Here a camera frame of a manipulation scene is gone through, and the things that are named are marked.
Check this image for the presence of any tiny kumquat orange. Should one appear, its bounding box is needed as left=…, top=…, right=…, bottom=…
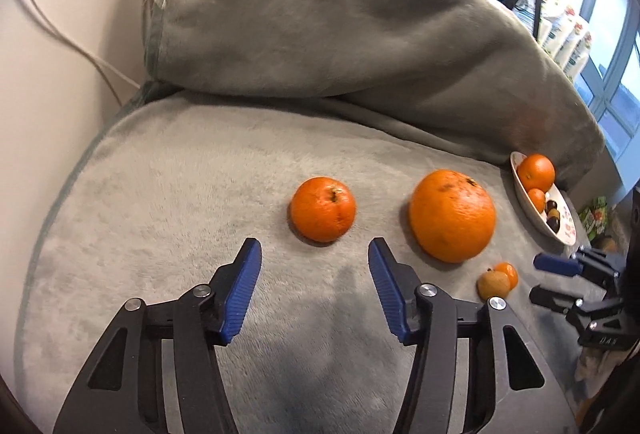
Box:
left=494, top=262, right=520, bottom=290

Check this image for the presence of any smooth navel orange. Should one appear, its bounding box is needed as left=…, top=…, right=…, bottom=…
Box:
left=516, top=154, right=555, bottom=192

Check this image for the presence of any large rough orange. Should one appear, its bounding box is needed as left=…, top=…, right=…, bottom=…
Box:
left=408, top=170, right=497, bottom=264

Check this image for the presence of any medium mandarin orange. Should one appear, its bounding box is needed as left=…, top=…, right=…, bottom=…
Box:
left=288, top=176, right=357, bottom=243

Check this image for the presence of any small tangerine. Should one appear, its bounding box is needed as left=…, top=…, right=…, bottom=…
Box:
left=527, top=188, right=546, bottom=214

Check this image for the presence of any gloved right hand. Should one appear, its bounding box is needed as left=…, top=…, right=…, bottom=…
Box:
left=575, top=347, right=620, bottom=385

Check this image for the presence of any floral white plate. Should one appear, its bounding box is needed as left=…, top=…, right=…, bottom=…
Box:
left=510, top=151, right=577, bottom=246

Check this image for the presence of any green snack box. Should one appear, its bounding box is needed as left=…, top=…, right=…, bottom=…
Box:
left=578, top=196, right=608, bottom=241

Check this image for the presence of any grey fleece blanket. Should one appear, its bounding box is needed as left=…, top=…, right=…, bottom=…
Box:
left=16, top=0, right=604, bottom=433

